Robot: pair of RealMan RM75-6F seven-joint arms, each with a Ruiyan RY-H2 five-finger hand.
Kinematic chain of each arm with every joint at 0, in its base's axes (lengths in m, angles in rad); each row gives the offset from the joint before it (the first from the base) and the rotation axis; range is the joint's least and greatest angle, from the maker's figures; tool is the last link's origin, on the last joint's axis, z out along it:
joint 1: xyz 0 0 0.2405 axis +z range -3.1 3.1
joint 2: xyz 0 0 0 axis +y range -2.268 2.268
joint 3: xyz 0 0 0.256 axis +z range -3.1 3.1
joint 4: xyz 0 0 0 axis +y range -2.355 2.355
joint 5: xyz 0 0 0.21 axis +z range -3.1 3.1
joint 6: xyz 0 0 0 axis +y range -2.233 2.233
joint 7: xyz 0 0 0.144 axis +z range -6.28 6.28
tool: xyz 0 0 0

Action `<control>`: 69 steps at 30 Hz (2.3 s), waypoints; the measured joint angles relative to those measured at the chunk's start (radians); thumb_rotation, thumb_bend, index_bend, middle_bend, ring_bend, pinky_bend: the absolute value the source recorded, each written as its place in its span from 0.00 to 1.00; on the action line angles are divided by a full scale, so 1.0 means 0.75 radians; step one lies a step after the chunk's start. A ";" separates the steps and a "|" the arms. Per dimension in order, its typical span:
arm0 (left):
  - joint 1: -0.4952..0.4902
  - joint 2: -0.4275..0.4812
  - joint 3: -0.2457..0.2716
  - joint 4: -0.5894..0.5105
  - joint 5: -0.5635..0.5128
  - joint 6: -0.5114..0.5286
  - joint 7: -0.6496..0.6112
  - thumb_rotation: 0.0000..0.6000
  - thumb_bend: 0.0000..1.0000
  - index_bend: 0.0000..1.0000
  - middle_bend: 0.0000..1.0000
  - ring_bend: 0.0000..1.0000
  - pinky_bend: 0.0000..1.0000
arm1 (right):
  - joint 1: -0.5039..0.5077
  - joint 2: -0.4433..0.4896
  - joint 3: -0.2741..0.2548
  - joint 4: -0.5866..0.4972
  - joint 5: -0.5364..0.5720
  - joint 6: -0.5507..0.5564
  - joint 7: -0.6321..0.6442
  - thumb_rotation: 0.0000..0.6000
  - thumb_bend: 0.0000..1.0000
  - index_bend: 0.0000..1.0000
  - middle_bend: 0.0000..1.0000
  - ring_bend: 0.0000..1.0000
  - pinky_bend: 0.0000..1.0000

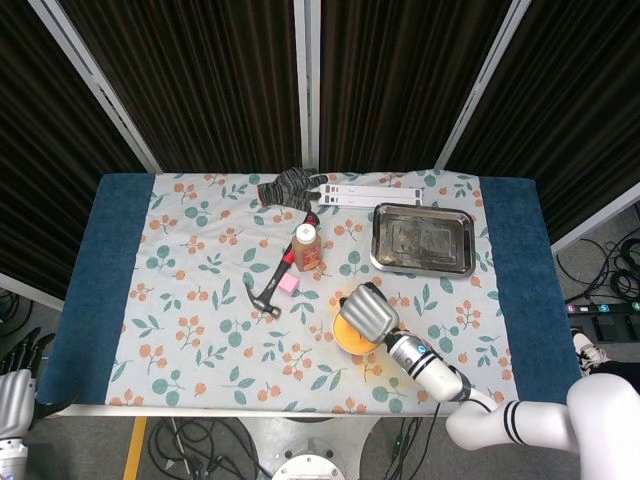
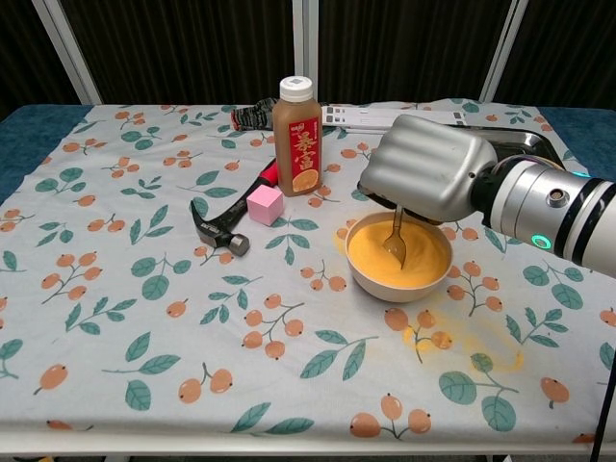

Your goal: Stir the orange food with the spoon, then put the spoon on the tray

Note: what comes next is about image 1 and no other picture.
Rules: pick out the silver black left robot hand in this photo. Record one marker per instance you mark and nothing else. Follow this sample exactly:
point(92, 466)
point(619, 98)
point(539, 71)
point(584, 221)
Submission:
point(15, 400)

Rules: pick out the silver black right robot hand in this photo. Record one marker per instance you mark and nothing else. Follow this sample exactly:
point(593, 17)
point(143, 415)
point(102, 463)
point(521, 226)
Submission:
point(370, 312)

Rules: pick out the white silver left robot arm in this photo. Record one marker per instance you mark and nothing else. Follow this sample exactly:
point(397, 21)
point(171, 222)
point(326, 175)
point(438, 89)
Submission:
point(10, 460)

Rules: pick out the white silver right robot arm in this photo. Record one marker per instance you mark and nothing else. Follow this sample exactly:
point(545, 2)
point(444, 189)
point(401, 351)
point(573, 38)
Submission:
point(435, 375)

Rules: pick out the orange round bowl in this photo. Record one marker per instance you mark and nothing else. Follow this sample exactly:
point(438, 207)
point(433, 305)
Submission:
point(350, 336)

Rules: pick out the stainless steel rectangular tray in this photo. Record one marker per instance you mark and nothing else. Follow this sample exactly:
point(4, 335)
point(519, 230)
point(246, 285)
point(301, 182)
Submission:
point(425, 240)

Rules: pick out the brown juice bottle red label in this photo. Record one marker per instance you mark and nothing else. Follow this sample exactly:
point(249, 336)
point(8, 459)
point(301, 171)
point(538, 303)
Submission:
point(307, 255)

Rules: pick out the pink cube block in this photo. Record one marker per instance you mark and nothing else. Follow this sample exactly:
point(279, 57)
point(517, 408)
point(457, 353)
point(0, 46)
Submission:
point(288, 283)

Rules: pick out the black claw hammer red grip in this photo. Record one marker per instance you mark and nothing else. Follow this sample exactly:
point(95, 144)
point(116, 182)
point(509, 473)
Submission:
point(272, 287)

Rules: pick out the white flat bar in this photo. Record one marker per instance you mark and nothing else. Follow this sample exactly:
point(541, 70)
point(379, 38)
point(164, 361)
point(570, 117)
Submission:
point(370, 189)
point(370, 200)

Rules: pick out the yellow floor tape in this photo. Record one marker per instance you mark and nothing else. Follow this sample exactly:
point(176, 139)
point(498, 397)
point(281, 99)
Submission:
point(134, 450)

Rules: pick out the blue fabric table cover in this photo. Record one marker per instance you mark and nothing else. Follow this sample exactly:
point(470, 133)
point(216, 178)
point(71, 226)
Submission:
point(100, 300)

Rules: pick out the grey knitted work glove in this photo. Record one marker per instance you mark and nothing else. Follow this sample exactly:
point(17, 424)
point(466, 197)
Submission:
point(290, 190)

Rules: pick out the floral printed tablecloth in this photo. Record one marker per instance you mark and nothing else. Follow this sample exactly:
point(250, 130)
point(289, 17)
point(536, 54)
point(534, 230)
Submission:
point(200, 310)

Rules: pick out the white black sneaker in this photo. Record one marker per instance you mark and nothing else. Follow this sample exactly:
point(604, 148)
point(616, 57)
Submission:
point(587, 350)

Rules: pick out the black numbered power strip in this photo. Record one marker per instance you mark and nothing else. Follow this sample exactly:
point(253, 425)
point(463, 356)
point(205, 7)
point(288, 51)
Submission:
point(600, 308)

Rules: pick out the black foot pedal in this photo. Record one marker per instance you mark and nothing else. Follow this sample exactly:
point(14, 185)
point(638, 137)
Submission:
point(607, 329)

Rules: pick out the black curtain screen panel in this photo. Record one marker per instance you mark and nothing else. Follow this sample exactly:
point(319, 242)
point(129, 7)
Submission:
point(400, 75)
point(50, 150)
point(575, 100)
point(200, 75)

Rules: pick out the black trouser leg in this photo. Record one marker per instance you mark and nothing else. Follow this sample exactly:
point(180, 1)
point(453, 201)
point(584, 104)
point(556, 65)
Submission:
point(620, 370)

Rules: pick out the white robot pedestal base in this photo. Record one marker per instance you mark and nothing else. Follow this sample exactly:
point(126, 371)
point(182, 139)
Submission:
point(310, 465)

